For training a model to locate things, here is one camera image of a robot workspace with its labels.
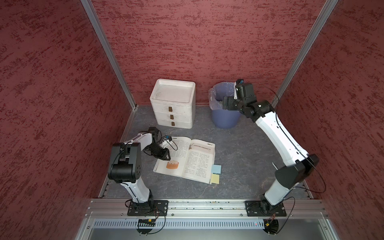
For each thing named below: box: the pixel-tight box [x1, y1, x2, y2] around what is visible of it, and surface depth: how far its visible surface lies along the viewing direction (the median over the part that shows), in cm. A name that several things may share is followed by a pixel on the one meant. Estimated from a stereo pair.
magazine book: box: [153, 136, 216, 185], surface depth 90 cm
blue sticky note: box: [211, 164, 222, 174], surface depth 87 cm
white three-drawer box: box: [149, 78, 197, 129], surface depth 97 cm
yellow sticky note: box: [211, 173, 220, 184], surface depth 85 cm
